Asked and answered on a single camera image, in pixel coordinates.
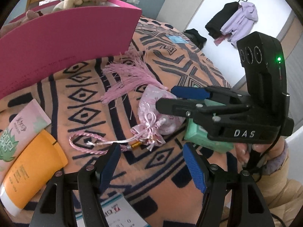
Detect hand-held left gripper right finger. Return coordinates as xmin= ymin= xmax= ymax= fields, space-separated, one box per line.
xmin=183 ymin=143 xmax=276 ymax=227

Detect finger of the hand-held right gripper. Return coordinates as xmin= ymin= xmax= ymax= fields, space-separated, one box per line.
xmin=155 ymin=98 xmax=249 ymax=133
xmin=170 ymin=86 xmax=250 ymax=104

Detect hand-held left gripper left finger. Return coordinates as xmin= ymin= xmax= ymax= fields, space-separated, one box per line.
xmin=28 ymin=142 xmax=122 ymax=227

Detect green wet wipes pack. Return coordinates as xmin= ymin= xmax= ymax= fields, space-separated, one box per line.
xmin=184 ymin=98 xmax=233 ymax=154

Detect pink tasselled sachet bag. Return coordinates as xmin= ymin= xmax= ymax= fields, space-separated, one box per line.
xmin=69 ymin=48 xmax=186 ymax=152

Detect pink storage box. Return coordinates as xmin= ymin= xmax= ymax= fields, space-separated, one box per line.
xmin=0 ymin=0 xmax=142 ymax=100

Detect person's right forearm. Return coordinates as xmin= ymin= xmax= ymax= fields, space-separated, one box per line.
xmin=256 ymin=142 xmax=303 ymax=218

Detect person's right hand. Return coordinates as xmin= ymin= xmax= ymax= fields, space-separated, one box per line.
xmin=234 ymin=138 xmax=284 ymax=165

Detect white blue medicine box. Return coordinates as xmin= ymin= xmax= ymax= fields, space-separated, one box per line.
xmin=74 ymin=193 xmax=152 ymax=227

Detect blue face mask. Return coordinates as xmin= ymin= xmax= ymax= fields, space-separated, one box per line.
xmin=166 ymin=35 xmax=188 ymax=44

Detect black clothes pile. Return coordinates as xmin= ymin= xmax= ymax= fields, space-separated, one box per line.
xmin=184 ymin=28 xmax=207 ymax=50

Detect purple hoodie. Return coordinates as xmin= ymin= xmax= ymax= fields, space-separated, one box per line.
xmin=220 ymin=1 xmax=258 ymax=49

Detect black jacket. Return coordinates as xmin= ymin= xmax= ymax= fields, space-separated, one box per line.
xmin=205 ymin=2 xmax=239 ymax=39

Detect orange cream tube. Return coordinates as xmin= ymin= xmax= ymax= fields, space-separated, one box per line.
xmin=0 ymin=130 xmax=69 ymax=217

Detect pink cream tube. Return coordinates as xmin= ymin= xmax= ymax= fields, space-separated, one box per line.
xmin=0 ymin=99 xmax=52 ymax=173

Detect pink plush bunny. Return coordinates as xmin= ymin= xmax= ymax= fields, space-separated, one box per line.
xmin=8 ymin=10 xmax=45 ymax=25

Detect black cable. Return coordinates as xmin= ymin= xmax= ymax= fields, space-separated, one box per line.
xmin=220 ymin=135 xmax=286 ymax=227

